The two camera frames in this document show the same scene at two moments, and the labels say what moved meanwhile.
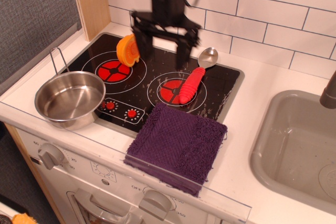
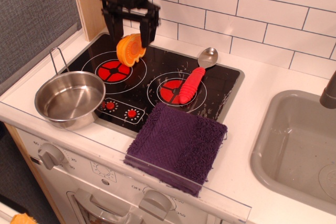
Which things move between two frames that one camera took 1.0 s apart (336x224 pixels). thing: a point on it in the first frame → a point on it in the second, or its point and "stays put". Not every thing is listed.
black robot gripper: (168, 14) → (131, 0)
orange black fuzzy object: (23, 219) stays put
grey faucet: (328, 98) stays put
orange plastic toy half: (128, 51) stays put
